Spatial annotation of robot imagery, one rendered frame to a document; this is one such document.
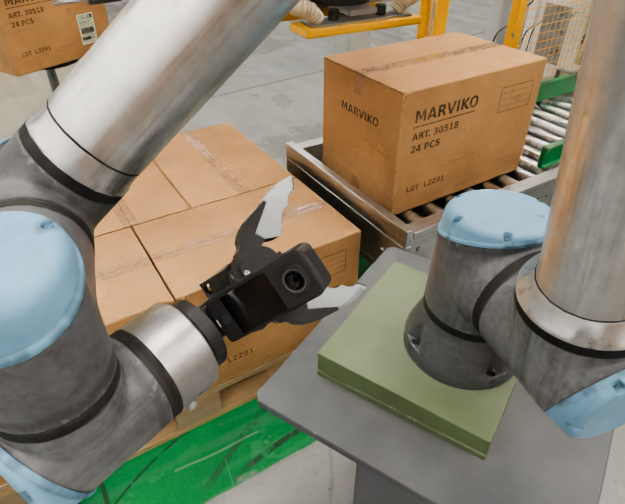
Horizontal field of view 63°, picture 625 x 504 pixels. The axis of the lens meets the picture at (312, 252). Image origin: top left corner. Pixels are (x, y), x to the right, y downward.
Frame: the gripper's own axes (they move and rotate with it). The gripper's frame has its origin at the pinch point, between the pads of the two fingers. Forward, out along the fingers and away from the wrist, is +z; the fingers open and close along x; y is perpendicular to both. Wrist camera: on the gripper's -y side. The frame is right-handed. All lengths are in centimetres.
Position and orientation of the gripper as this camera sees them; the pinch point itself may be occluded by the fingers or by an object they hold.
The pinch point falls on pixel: (333, 230)
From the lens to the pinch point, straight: 57.1
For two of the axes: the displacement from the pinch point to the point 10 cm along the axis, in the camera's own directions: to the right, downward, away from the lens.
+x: 5.6, 8.2, 1.0
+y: -5.4, 2.7, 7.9
